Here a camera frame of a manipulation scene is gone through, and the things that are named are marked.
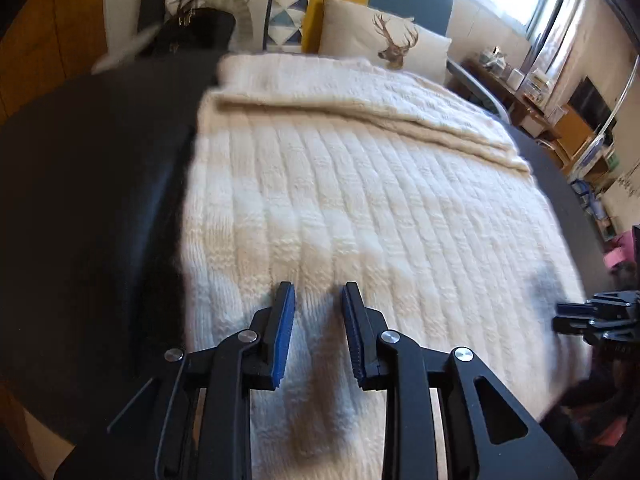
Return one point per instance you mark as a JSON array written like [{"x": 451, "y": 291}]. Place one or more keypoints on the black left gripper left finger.
[{"x": 253, "y": 359}]

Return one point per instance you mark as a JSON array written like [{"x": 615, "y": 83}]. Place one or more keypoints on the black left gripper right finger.
[{"x": 386, "y": 360}]

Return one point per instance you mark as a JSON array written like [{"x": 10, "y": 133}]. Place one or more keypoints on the cream knitted sweater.
[{"x": 324, "y": 171}]

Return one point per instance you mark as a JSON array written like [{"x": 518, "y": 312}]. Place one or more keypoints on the wooden side desk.
[{"x": 562, "y": 132}]

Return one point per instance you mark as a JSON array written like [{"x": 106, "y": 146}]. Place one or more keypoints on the black monitor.
[{"x": 589, "y": 104}]

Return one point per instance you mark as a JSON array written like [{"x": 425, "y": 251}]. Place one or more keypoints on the black handbag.
[{"x": 194, "y": 29}]

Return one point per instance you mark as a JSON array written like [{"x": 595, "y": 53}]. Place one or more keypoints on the deer print cushion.
[{"x": 351, "y": 30}]

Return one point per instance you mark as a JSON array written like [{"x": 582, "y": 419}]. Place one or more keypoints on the triangle pattern cushion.
[{"x": 260, "y": 25}]

